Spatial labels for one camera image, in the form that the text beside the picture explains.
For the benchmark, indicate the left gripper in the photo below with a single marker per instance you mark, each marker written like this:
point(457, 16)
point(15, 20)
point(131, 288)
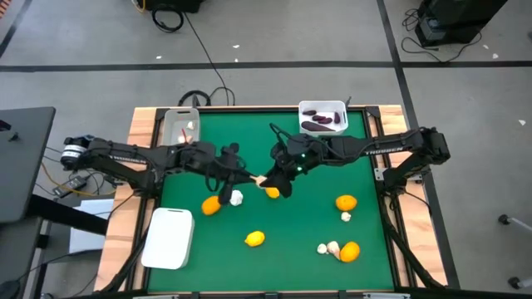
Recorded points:
point(226, 162)

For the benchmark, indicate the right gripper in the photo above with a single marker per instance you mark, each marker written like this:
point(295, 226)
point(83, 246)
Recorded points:
point(291, 153)

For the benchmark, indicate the orange fruit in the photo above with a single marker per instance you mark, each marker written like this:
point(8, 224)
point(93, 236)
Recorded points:
point(350, 251)
point(212, 206)
point(346, 202)

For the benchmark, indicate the large purple eggplant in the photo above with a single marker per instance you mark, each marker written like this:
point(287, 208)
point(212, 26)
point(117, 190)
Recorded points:
point(318, 126)

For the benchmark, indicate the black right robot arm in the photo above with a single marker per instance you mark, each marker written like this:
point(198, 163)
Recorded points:
point(374, 147)

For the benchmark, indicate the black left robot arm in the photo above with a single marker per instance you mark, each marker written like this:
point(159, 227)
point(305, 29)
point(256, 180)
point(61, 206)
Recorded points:
point(124, 158)

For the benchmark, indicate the yellow lemon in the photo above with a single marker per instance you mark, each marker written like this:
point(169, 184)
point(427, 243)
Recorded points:
point(272, 193)
point(254, 239)

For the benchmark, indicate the green table mat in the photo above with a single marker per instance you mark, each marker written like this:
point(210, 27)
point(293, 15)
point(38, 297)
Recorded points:
point(291, 249)

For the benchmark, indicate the white square plastic basket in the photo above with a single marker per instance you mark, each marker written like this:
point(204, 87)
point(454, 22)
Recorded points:
point(322, 134)

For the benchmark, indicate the red chili pepper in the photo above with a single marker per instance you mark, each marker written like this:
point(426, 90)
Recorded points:
point(183, 133)

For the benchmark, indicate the grey plastic basket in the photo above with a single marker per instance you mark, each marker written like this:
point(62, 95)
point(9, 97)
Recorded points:
point(176, 120)

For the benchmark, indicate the white rounded plastic basket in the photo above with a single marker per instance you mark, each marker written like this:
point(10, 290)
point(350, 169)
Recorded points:
point(168, 238)

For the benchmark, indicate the wooden side board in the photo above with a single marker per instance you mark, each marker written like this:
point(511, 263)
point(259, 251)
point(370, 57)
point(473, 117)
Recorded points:
point(420, 232)
point(120, 224)

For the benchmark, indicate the white sheet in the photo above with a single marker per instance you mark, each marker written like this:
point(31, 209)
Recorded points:
point(89, 232)

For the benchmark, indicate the black power adapter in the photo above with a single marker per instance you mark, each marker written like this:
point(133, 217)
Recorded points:
point(68, 186)

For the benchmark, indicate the black equipment base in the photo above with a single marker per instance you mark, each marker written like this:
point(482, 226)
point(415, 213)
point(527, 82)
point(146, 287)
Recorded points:
point(174, 4)

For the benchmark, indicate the grey desk top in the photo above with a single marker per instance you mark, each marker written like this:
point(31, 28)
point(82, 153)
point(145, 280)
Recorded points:
point(25, 158)

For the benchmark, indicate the black caster wheel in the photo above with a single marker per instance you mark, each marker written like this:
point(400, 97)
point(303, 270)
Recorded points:
point(515, 282)
point(504, 219)

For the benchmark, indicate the black equipment box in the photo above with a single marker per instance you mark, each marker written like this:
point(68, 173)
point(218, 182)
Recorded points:
point(457, 21)

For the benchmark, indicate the black table frame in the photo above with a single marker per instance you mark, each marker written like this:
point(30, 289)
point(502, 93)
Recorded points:
point(370, 120)

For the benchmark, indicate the black desk frame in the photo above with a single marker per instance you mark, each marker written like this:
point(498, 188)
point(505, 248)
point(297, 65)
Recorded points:
point(70, 216)

